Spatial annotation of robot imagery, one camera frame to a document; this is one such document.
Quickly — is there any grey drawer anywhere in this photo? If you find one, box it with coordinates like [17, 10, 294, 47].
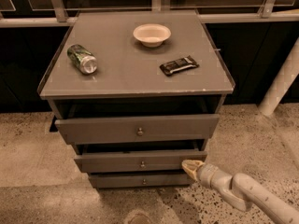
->
[89, 172, 193, 189]
[75, 140, 207, 174]
[55, 114, 220, 145]

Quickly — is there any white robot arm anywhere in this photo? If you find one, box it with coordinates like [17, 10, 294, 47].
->
[182, 160, 299, 224]

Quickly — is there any grey drawer cabinet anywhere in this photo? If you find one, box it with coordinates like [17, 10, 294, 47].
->
[39, 11, 234, 176]

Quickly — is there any grey bottom drawer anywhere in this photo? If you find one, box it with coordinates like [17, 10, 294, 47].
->
[89, 172, 193, 189]

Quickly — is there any grey top drawer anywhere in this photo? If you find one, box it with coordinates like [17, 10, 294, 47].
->
[55, 114, 220, 145]

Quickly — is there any black snack bar packet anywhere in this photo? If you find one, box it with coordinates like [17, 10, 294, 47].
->
[159, 56, 199, 77]

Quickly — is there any white diagonal pole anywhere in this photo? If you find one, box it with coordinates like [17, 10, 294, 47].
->
[258, 38, 299, 116]

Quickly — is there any white paper bowl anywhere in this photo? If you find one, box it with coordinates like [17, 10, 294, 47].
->
[133, 23, 171, 48]

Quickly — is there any green soda can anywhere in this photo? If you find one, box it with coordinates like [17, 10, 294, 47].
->
[67, 44, 97, 75]

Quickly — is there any metal window railing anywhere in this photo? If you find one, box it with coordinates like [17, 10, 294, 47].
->
[0, 0, 299, 28]

